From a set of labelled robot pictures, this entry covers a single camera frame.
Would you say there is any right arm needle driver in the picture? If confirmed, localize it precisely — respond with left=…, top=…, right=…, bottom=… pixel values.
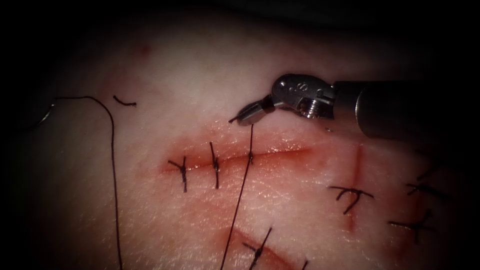
left=271, top=73, right=337, bottom=121

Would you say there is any right arm needle driver jaw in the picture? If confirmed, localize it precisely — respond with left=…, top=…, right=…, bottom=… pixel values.
left=228, top=94, right=277, bottom=124
left=236, top=101, right=277, bottom=127

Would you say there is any black stitching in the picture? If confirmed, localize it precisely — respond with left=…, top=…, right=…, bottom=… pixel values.
left=241, top=226, right=310, bottom=270
left=328, top=185, right=375, bottom=216
left=388, top=164, right=453, bottom=245
left=167, top=141, right=255, bottom=194

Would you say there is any tissue pad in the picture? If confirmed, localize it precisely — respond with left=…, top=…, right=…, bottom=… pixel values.
left=11, top=11, right=480, bottom=270

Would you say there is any short cut-off black thread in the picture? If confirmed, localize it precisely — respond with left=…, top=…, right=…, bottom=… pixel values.
left=112, top=95, right=138, bottom=108

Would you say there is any curved needle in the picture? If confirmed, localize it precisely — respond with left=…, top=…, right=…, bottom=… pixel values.
left=36, top=103, right=57, bottom=128

